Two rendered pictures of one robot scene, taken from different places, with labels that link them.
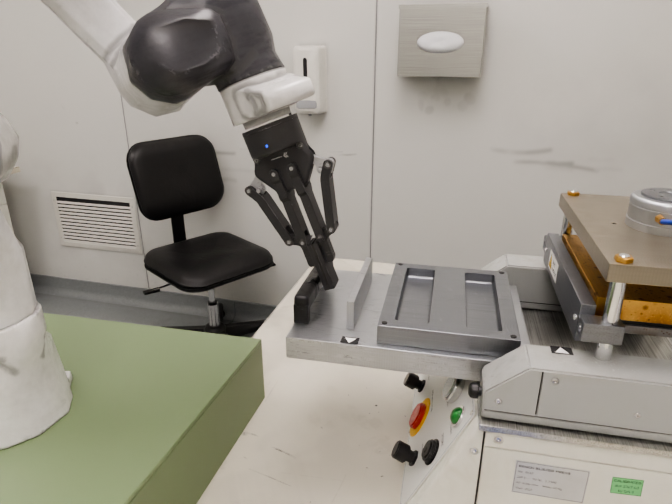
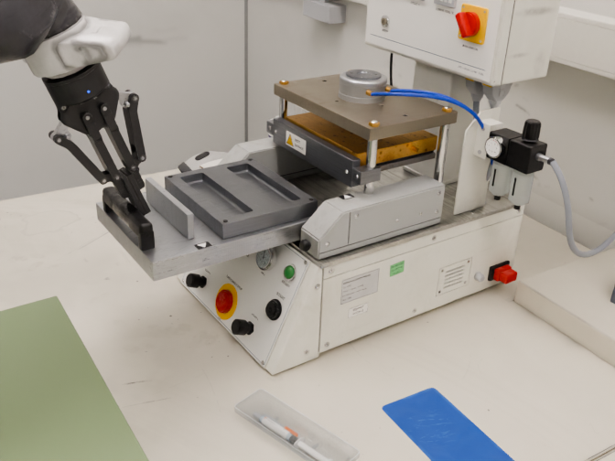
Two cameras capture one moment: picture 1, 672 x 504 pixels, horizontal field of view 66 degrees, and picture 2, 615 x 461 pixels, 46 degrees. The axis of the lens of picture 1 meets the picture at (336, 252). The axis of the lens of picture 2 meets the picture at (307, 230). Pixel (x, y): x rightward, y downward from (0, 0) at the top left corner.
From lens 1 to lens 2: 0.58 m
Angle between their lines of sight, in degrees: 44
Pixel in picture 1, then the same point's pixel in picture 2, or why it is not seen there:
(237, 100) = (60, 52)
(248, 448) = not seen: hidden behind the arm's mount
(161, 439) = (93, 393)
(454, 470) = (307, 307)
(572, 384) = (365, 214)
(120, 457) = (79, 421)
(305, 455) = (156, 374)
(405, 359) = (248, 243)
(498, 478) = (332, 299)
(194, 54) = (40, 16)
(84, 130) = not seen: outside the picture
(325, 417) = (140, 343)
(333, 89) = not seen: outside the picture
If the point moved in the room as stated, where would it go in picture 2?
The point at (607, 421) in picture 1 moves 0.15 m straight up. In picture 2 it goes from (383, 230) to (392, 140)
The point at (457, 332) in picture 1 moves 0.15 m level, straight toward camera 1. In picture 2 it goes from (277, 209) to (333, 252)
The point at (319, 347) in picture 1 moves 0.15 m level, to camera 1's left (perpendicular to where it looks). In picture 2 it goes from (182, 261) to (85, 301)
